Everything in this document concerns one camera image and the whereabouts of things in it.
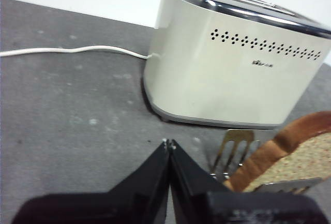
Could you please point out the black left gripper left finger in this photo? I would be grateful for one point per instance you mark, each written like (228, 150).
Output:
(103, 208)

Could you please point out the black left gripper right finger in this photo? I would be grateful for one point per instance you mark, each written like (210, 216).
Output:
(207, 206)

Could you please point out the brown bread slice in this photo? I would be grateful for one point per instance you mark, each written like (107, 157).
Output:
(292, 162)

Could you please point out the steel toast rack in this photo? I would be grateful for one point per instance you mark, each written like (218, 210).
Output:
(232, 143)

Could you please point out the cream two-slot toaster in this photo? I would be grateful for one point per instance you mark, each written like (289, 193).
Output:
(219, 79)

